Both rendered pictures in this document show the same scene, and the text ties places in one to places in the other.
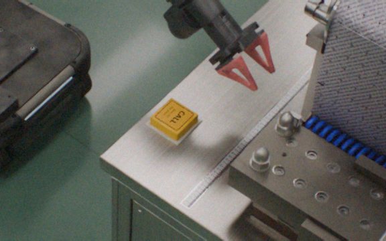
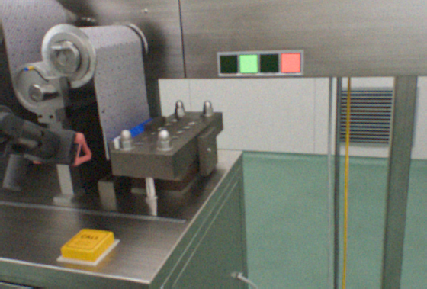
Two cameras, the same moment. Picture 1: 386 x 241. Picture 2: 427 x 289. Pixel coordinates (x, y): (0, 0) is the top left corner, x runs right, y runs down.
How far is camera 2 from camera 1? 163 cm
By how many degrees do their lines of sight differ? 86
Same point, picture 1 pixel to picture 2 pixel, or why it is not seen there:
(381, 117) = (129, 99)
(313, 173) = not seen: hidden behind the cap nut
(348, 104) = (117, 109)
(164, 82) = not seen: outside the picture
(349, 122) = (121, 123)
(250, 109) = (65, 218)
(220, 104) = (60, 232)
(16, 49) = not seen: outside the picture
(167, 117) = (91, 242)
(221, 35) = (52, 135)
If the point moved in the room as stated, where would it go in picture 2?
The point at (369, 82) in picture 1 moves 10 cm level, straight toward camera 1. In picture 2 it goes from (117, 79) to (156, 78)
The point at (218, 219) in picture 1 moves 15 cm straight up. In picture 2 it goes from (191, 206) to (185, 145)
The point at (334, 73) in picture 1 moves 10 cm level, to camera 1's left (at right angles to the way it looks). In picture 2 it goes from (105, 94) to (104, 101)
